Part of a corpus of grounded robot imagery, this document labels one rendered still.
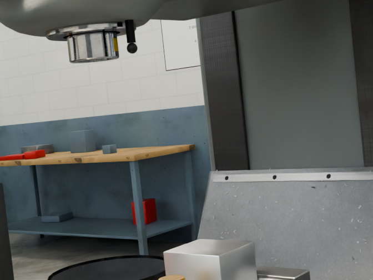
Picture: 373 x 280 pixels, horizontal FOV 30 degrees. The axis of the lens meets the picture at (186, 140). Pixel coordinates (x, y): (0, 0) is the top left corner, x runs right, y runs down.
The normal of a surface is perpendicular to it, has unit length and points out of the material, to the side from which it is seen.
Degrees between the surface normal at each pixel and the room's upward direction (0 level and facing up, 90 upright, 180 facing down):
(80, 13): 147
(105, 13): 139
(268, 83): 90
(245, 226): 64
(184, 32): 90
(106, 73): 90
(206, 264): 90
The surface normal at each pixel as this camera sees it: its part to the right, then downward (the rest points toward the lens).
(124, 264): -0.13, 0.00
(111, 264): 0.10, -0.02
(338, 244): -0.60, -0.37
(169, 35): -0.62, 0.11
